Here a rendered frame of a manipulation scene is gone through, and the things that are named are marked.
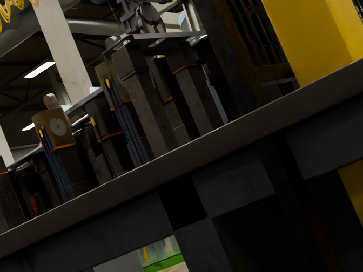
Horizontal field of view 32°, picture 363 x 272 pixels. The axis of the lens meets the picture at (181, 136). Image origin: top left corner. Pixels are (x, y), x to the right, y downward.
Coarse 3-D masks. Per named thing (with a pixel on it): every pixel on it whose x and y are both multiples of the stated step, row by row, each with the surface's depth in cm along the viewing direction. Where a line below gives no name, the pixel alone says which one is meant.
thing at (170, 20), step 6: (174, 0) 845; (156, 6) 860; (162, 6) 855; (168, 6) 852; (162, 12) 866; (168, 12) 939; (162, 18) 916; (168, 18) 931; (174, 18) 949; (168, 24) 930; (174, 24) 943
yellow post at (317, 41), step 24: (264, 0) 98; (288, 0) 95; (312, 0) 93; (336, 0) 94; (288, 24) 96; (312, 24) 94; (336, 24) 92; (360, 24) 98; (288, 48) 97; (312, 48) 94; (336, 48) 92; (360, 48) 94; (312, 72) 95; (360, 168) 93; (360, 192) 93; (360, 216) 94
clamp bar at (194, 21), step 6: (180, 0) 189; (186, 0) 190; (186, 6) 192; (192, 6) 189; (186, 12) 191; (192, 12) 189; (186, 18) 191; (192, 18) 191; (198, 18) 189; (192, 24) 191; (198, 24) 188; (192, 30) 190; (198, 30) 188; (204, 30) 189
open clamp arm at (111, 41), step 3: (114, 36) 168; (108, 39) 168; (111, 39) 167; (114, 39) 167; (117, 39) 168; (105, 42) 168; (108, 42) 168; (111, 42) 167; (114, 42) 167; (105, 45) 169; (108, 45) 168; (111, 45) 168; (120, 45) 168; (108, 48) 169; (114, 48) 167; (117, 48) 167
